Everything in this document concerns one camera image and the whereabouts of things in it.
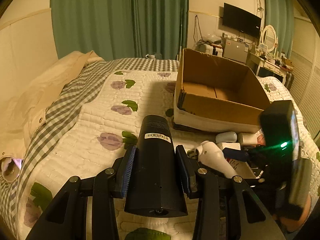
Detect white bottle red band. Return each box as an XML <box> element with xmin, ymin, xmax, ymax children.
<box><xmin>238</xmin><ymin>133</ymin><xmax>265</xmax><ymax>146</ymax></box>

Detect white electric screwdriver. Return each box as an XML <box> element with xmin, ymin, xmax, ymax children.
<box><xmin>195</xmin><ymin>141</ymin><xmax>238</xmax><ymax>179</ymax></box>

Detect black cylindrical device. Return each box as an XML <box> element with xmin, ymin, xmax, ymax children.
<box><xmin>124</xmin><ymin>115</ymin><xmax>188</xmax><ymax>218</ymax></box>

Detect person's right hand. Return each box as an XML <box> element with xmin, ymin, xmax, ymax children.
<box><xmin>273</xmin><ymin>194</ymin><xmax>313</xmax><ymax>233</ymax></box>

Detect white small box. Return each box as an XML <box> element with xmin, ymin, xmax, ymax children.
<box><xmin>217</xmin><ymin>142</ymin><xmax>241</xmax><ymax>150</ymax></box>

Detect light blue oval case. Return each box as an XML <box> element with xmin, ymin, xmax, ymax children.
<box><xmin>215</xmin><ymin>131</ymin><xmax>238</xmax><ymax>144</ymax></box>

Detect grey checkered bedsheet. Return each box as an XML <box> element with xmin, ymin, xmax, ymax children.
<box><xmin>1</xmin><ymin>58</ymin><xmax>179</xmax><ymax>239</ymax></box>

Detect white floral quilt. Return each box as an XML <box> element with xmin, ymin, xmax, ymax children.
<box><xmin>18</xmin><ymin>70</ymin><xmax>319</xmax><ymax>239</ymax></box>

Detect white dressing table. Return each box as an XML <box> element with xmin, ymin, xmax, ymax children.
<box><xmin>246</xmin><ymin>52</ymin><xmax>292</xmax><ymax>87</ymax></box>

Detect beige pillow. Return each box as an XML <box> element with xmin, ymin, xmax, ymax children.
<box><xmin>1</xmin><ymin>51</ymin><xmax>103</xmax><ymax>183</ymax></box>

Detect brown cardboard box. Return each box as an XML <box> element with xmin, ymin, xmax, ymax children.
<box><xmin>173</xmin><ymin>49</ymin><xmax>270</xmax><ymax>133</ymax></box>

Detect silver mini fridge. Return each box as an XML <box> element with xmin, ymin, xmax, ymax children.
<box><xmin>223</xmin><ymin>38</ymin><xmax>248</xmax><ymax>63</ymax></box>

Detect white oval vanity mirror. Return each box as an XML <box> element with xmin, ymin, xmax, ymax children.
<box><xmin>260</xmin><ymin>24</ymin><xmax>278</xmax><ymax>53</ymax></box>

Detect white suitcase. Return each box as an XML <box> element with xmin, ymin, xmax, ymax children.
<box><xmin>199</xmin><ymin>43</ymin><xmax>223</xmax><ymax>57</ymax></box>

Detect green curtain right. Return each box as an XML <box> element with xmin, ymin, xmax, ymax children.
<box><xmin>265</xmin><ymin>0</ymin><xmax>295</xmax><ymax>59</ymax></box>

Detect green curtain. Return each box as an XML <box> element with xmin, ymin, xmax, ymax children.
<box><xmin>265</xmin><ymin>0</ymin><xmax>295</xmax><ymax>59</ymax></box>
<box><xmin>50</xmin><ymin>0</ymin><xmax>189</xmax><ymax>60</ymax></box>

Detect clear water jug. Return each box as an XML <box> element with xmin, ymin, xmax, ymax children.
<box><xmin>145</xmin><ymin>53</ymin><xmax>163</xmax><ymax>60</ymax></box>

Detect green curtain left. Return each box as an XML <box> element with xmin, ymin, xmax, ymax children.
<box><xmin>50</xmin><ymin>0</ymin><xmax>189</xmax><ymax>60</ymax></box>

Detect black wall television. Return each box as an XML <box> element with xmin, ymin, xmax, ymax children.
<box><xmin>222</xmin><ymin>3</ymin><xmax>261</xmax><ymax>38</ymax></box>

